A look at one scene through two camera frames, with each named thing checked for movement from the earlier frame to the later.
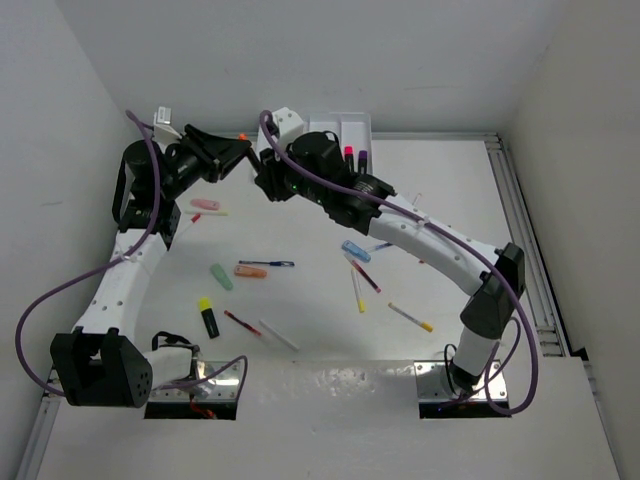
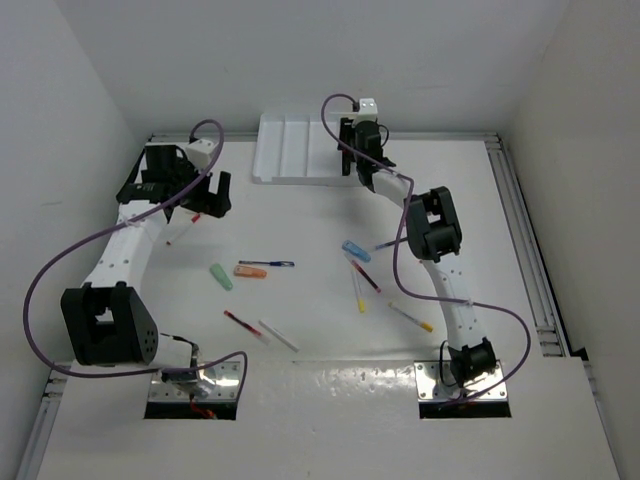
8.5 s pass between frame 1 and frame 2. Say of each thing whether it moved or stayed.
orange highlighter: stayed
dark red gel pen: stayed
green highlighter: stayed
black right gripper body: moved
